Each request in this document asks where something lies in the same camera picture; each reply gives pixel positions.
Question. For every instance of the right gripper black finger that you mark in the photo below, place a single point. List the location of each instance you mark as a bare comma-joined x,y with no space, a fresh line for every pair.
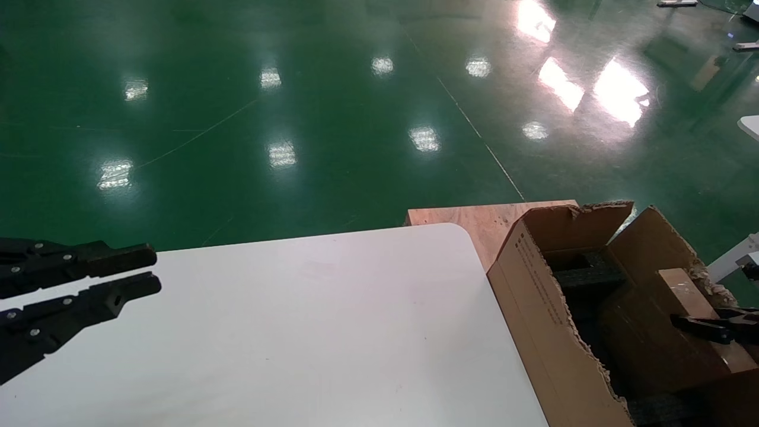
705,329
744,314

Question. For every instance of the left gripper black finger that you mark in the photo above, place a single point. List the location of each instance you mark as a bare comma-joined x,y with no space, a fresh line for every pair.
118,258
89,308

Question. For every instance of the small taped cardboard box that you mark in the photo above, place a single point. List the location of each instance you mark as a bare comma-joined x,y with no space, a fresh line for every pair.
652,350

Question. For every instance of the big open cardboard box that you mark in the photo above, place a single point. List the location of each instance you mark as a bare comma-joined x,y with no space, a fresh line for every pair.
533,308

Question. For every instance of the white stand leg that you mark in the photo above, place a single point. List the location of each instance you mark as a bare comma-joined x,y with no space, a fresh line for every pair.
732,261

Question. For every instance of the black foam block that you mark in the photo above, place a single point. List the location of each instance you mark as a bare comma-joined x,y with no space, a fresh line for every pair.
664,412
587,276

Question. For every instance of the white rounded table edge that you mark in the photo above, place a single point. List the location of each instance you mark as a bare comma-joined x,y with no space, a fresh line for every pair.
750,127

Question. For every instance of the wooden plywood board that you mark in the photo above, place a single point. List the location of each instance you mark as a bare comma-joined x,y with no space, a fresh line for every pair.
474,222

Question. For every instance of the grey floor bar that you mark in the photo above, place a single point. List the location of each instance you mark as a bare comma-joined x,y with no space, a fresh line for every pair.
746,45

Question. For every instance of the grey machine corner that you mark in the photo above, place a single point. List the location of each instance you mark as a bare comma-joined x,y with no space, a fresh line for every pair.
752,10

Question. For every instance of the grey flat floor base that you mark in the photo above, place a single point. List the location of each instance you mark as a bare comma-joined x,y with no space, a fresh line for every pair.
676,3

